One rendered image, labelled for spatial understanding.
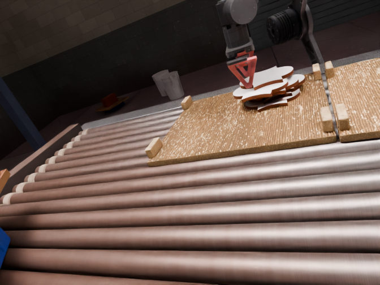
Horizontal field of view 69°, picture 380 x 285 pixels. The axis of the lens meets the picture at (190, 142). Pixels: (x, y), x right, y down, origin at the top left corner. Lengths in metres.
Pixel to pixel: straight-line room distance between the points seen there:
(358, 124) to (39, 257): 0.64
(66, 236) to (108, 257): 0.15
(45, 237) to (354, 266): 0.56
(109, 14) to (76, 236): 5.52
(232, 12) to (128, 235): 0.48
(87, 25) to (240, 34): 5.58
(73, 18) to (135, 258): 5.99
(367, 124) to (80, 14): 5.93
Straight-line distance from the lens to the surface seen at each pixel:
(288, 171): 0.52
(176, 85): 4.33
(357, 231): 0.41
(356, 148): 0.56
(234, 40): 0.71
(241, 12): 0.63
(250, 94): 0.69
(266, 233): 0.42
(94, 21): 6.11
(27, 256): 0.66
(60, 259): 0.59
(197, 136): 0.68
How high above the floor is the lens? 1.23
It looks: 26 degrees down
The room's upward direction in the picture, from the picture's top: 23 degrees counter-clockwise
